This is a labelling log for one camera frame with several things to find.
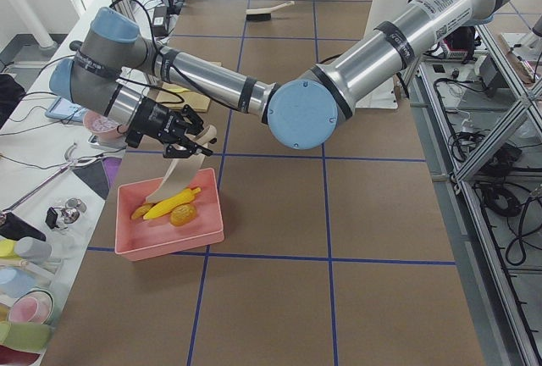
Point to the pink cup in green bowl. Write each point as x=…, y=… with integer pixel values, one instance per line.
x=34, y=307

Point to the beige plastic dustpan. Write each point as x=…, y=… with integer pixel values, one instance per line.
x=182, y=170

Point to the black power adapter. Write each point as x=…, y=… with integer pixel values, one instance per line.
x=160, y=21

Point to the green plastic cup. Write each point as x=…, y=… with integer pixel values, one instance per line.
x=25, y=337

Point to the yellow toy corn cob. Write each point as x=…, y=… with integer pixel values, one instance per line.
x=167, y=205

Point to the grey cylinder cup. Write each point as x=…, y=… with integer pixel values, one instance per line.
x=33, y=249

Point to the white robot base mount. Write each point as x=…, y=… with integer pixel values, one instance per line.
x=364, y=73

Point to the aluminium side frame rack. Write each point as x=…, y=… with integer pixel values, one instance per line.
x=484, y=119

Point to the bamboo cutting board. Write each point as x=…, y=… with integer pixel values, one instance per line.
x=176, y=97

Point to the pink plastic bin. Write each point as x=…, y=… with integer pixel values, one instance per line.
x=141, y=239

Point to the toy ginger root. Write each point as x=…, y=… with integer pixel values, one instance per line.
x=140, y=211

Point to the lower blue teach pendant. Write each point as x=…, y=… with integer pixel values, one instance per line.
x=66, y=111

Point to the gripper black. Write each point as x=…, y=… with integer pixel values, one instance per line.
x=155, y=119

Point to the toy brown potato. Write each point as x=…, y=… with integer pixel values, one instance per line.
x=182, y=215

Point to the white hand brush black bristles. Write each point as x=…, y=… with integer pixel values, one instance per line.
x=265, y=14

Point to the light blue cup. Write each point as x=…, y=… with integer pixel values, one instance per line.
x=16, y=282

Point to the pink bowl with clear pieces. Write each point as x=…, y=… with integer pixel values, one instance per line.
x=102, y=127

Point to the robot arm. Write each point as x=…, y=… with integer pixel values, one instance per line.
x=301, y=114

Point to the black computer mouse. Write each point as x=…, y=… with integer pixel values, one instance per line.
x=75, y=46

